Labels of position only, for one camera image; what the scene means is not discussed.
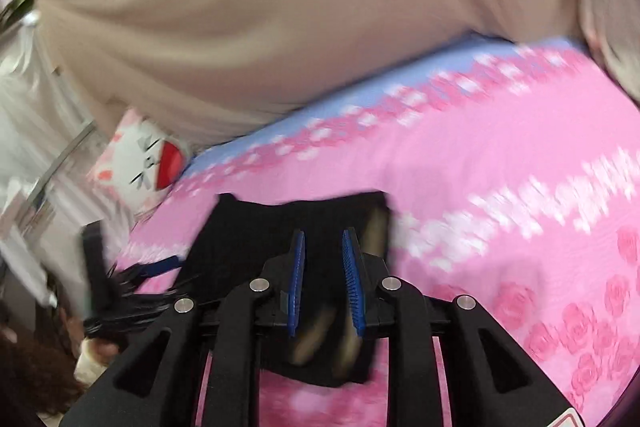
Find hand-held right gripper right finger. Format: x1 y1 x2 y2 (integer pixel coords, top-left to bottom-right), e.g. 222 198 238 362
341 228 581 427

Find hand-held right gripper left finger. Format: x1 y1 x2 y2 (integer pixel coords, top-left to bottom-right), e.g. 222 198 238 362
75 229 307 427

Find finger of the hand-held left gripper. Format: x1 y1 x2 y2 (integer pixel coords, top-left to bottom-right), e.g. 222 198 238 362
107 255 185 290
85 274 201 338

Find black pants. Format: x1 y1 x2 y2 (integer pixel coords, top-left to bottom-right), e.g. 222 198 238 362
187 189 396 388

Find white cat face pillow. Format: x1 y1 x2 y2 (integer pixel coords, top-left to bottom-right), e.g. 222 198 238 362
87 109 193 210

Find dark brown fuzzy cloth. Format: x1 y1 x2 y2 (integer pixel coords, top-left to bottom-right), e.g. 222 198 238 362
0 327 86 423

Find pink rose print bedsheet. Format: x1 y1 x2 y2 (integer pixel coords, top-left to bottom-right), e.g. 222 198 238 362
107 34 640 427

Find white satin curtain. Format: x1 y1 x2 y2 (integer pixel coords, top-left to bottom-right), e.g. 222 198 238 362
0 27 116 308

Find beige cloth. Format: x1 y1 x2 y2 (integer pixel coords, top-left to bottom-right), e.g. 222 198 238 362
37 0 601 148

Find cream floral cloth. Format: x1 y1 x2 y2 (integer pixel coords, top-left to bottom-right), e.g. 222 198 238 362
565 0 640 102

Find grey metal rail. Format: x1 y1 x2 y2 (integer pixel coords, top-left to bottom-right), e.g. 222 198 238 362
30 119 98 208

